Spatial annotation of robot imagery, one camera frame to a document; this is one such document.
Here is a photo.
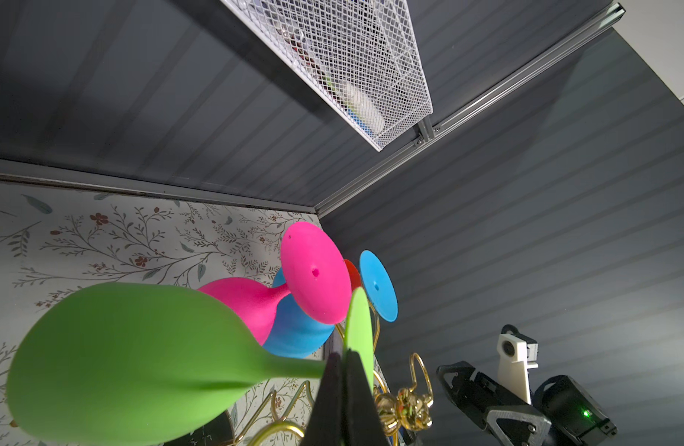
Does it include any white bottle in basket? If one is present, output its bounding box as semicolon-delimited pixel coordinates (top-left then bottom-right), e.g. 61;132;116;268
342;82;386;137

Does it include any white wire mesh basket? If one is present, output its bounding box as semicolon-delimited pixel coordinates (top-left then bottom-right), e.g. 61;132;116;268
225;1;433;152

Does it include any red wine glass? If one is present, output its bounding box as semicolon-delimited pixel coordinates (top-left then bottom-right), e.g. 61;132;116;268
345;259;362;292

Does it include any back blue wine glass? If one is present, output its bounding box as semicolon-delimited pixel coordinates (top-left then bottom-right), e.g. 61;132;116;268
260;249;400;360

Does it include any pink wine glass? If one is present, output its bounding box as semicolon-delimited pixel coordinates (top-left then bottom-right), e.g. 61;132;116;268
199;221;351;345

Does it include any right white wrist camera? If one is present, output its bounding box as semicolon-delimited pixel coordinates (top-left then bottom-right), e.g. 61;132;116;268
496;324;538;404

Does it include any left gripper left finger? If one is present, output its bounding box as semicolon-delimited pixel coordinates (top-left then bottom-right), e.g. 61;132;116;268
300;353;344;446

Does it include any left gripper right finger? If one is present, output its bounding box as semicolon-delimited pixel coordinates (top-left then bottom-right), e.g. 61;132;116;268
344;349;388;446

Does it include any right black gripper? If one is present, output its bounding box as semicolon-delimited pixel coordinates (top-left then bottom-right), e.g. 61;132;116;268
436;361;552;446

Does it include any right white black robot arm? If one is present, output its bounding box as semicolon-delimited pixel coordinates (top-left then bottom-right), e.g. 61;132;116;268
436;362;618;445

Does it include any green wine glass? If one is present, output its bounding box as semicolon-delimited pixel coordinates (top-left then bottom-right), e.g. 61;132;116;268
6;281;375;446

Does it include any gold wire wine glass rack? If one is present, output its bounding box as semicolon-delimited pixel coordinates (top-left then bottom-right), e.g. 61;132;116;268
162;311;436;446

